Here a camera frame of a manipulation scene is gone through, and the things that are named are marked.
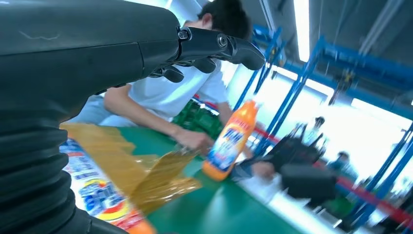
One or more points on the blue metal rack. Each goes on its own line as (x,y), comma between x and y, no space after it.
(371,68)

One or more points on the ceiling light strip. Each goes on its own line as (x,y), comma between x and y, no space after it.
(301,29)

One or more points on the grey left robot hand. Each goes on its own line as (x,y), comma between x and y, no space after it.
(80,48)

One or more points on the orange detergent bottle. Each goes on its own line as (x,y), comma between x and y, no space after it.
(96,197)
(232,142)

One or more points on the yellow taped cardboard sheet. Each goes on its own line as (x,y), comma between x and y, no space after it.
(155,181)

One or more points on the person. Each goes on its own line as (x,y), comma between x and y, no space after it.
(167,93)
(317,127)
(343,164)

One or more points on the red barrier strip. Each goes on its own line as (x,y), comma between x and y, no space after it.
(387,206)

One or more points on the green lattice crate stack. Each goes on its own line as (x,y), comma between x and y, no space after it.
(197,119)

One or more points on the black bag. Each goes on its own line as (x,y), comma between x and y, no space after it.
(306,182)

